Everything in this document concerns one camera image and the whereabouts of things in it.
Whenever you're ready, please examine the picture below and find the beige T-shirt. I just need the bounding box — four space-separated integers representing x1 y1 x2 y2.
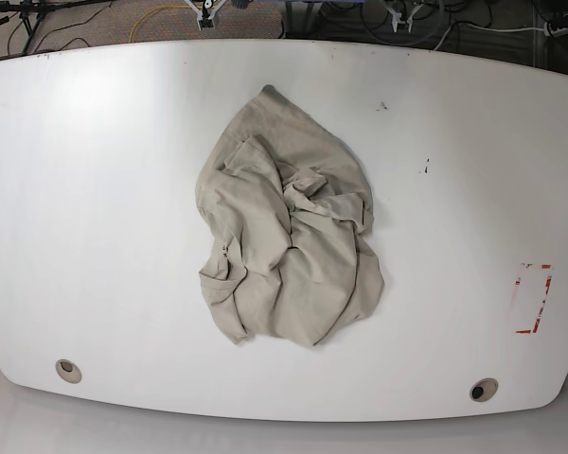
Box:
195 85 384 348

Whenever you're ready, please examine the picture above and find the black tripod stand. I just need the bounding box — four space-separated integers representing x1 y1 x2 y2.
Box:
0 1 87 57

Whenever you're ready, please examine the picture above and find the white power strip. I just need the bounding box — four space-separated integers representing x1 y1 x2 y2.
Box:
544 13 568 38

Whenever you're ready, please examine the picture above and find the red tape rectangle marking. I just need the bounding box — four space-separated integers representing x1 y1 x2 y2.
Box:
510 263 553 335

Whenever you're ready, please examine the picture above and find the yellow cable on floor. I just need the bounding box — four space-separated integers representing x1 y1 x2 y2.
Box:
129 0 190 44

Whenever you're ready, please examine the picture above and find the right table cable grommet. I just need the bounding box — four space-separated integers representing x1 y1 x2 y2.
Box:
470 377 499 403

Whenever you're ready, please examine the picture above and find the table cable grommet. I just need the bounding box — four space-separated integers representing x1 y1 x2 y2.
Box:
55 359 82 384
470 377 499 403

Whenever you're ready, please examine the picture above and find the left table cable grommet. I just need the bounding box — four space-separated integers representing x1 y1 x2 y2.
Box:
55 359 82 384

